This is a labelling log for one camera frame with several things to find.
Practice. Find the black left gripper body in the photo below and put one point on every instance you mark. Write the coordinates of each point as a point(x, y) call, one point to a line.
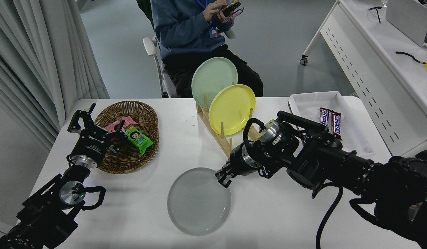
point(92, 143)

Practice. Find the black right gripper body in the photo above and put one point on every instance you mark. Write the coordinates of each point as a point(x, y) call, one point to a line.
point(237, 159)

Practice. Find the grey plate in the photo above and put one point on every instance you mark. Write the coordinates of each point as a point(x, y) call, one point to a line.
point(197, 204)

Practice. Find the phone with red rim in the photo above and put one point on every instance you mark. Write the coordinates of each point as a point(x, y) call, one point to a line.
point(237, 13)

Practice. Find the phone with yellow case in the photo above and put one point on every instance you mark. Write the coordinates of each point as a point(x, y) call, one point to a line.
point(231, 7)

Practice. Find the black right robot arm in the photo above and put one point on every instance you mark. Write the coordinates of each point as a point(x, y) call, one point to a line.
point(331, 162)

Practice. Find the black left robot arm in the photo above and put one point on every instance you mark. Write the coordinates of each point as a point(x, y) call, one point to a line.
point(47, 211)

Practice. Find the wooden plate rack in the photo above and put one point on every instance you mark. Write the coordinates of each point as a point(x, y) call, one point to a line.
point(218, 136)

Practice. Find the yellow plate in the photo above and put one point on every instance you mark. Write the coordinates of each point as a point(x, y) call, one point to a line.
point(230, 107)

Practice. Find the pale green plate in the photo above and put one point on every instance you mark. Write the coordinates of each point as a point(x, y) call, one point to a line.
point(210, 77)

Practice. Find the person's left hand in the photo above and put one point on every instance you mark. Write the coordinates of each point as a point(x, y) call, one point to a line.
point(227, 19)

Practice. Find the person's right hand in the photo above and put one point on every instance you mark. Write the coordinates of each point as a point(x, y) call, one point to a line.
point(211, 12)

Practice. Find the pink snack packet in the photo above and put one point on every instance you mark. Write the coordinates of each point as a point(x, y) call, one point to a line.
point(127, 121)

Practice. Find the green snack packet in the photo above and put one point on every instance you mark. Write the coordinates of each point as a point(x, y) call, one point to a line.
point(139, 138)

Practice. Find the brown wicker basket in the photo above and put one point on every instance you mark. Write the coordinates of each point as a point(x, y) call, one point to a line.
point(137, 110)

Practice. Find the white curtain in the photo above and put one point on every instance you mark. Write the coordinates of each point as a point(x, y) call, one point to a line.
point(26, 52)

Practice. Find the white chair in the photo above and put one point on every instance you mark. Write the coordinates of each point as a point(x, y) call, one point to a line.
point(149, 46)

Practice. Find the white tray with cork base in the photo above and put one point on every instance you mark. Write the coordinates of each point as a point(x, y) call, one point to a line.
point(313, 102)

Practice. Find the Snickers bar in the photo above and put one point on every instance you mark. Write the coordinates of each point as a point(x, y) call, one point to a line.
point(336, 124)
point(324, 117)

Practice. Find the person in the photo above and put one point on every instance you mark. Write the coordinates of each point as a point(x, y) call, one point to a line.
point(182, 34)

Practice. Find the blue id badge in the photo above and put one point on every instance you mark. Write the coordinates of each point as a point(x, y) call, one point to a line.
point(213, 31)

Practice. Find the white desk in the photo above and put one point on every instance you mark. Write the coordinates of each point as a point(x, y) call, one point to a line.
point(372, 52)

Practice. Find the silver laptop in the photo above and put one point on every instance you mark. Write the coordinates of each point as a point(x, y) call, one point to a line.
point(407, 17)

